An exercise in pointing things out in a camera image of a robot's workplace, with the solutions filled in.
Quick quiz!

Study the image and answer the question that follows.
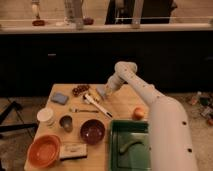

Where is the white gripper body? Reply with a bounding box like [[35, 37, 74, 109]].
[[105, 74, 124, 96]]

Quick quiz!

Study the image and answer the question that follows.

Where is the grey-blue towel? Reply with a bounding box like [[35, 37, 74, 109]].
[[96, 86, 107, 100]]

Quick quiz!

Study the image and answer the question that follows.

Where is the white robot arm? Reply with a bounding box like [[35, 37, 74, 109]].
[[105, 61, 198, 171]]

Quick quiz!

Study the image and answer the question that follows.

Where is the purple bowl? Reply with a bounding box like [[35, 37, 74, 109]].
[[80, 119, 105, 145]]

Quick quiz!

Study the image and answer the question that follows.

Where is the orange bowl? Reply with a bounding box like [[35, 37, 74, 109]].
[[27, 135, 61, 169]]

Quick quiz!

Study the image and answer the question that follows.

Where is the yellow banana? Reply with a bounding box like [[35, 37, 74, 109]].
[[92, 92, 102, 103]]

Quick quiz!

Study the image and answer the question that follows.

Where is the red-orange apple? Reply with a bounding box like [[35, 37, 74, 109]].
[[132, 107, 145, 120]]

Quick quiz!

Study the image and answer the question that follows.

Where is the bunch of red grapes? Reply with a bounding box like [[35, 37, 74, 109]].
[[72, 84, 90, 97]]

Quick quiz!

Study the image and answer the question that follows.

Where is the blue sponge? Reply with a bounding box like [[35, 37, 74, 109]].
[[51, 92, 69, 105]]

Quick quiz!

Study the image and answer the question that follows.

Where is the green plastic tray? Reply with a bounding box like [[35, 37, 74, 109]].
[[108, 120, 151, 171]]

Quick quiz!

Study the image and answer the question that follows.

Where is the metal cup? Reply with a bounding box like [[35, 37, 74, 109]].
[[59, 115, 73, 132]]

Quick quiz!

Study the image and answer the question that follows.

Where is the white cup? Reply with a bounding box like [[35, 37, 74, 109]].
[[37, 107, 55, 126]]

